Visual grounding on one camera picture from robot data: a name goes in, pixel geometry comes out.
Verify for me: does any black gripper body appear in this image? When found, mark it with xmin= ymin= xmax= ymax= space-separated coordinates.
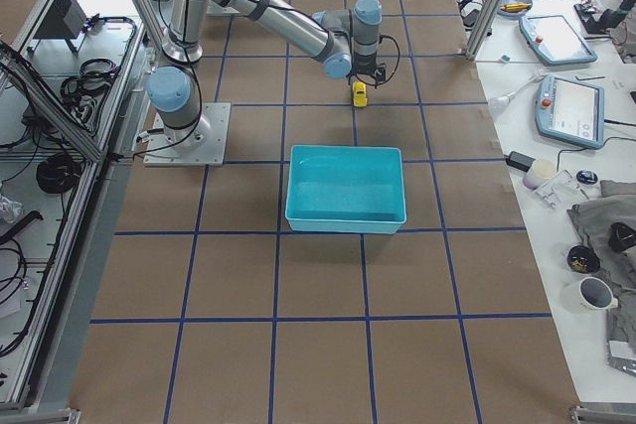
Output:
xmin=351 ymin=54 xmax=378 ymax=78

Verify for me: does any yellow beetle toy car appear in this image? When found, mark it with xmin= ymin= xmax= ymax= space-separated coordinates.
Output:
xmin=352 ymin=80 xmax=369 ymax=108

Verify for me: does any teal plastic bin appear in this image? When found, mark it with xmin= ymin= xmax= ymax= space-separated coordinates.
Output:
xmin=285 ymin=145 xmax=406 ymax=234

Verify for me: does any white light bulb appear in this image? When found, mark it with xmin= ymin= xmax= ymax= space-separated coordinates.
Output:
xmin=487 ymin=72 xmax=546 ymax=119

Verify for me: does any blue plate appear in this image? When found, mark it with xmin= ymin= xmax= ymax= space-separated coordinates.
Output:
xmin=497 ymin=0 xmax=533 ymax=19

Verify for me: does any black power adapter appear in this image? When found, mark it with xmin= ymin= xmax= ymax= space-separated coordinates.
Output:
xmin=505 ymin=151 xmax=536 ymax=173

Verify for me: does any far teach pendant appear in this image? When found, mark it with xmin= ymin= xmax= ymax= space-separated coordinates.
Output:
xmin=519 ymin=15 xmax=597 ymax=66

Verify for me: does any teach pendant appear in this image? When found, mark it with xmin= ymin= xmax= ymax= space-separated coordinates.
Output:
xmin=519 ymin=15 xmax=597 ymax=66
xmin=535 ymin=74 xmax=605 ymax=150

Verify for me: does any lilac white cup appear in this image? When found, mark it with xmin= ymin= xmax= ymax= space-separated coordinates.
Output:
xmin=522 ymin=159 xmax=557 ymax=190

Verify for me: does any near teach pendant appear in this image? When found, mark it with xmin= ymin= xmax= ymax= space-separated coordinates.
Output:
xmin=535 ymin=74 xmax=605 ymax=150

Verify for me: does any grey cloth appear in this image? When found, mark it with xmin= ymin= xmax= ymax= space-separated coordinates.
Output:
xmin=565 ymin=179 xmax=636 ymax=378

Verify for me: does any black small bowl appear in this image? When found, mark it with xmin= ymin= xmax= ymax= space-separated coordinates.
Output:
xmin=566 ymin=245 xmax=600 ymax=274

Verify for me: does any white mug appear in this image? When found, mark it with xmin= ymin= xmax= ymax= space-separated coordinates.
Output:
xmin=559 ymin=276 xmax=618 ymax=313

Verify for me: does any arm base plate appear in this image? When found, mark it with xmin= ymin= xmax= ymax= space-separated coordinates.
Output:
xmin=143 ymin=102 xmax=232 ymax=167

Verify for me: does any aluminium side frame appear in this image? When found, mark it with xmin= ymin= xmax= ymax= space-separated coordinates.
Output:
xmin=1 ymin=0 xmax=153 ymax=422

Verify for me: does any coiled black cable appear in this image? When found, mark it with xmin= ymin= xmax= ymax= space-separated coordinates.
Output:
xmin=35 ymin=150 xmax=83 ymax=196

